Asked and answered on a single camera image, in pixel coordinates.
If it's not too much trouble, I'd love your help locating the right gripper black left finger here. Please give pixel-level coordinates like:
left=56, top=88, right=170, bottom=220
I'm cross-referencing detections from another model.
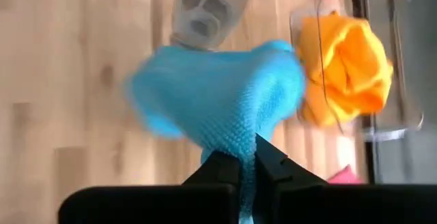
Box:
left=57, top=150, right=240, bottom=224

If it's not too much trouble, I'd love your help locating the clear plastic basket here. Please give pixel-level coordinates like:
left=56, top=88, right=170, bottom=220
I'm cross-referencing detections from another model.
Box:
left=289, top=0, right=425, bottom=143

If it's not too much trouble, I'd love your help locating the orange microfiber towel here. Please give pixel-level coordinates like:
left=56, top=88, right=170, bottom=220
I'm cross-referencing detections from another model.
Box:
left=296, top=12, right=394, bottom=128

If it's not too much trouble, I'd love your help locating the pink microfiber towel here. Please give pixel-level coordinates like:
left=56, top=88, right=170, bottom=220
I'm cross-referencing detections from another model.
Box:
left=326, top=165, right=365, bottom=185

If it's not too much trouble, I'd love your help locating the clear spray bottle white trigger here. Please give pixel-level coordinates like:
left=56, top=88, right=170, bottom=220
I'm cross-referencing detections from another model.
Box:
left=169, top=0, right=253, bottom=51

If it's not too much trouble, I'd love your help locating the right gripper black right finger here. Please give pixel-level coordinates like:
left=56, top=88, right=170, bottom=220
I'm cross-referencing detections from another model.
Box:
left=254, top=133, right=437, bottom=224

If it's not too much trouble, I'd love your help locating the light blue microfiber towel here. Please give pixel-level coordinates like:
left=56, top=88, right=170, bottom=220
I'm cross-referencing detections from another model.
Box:
left=124, top=39, right=307, bottom=224

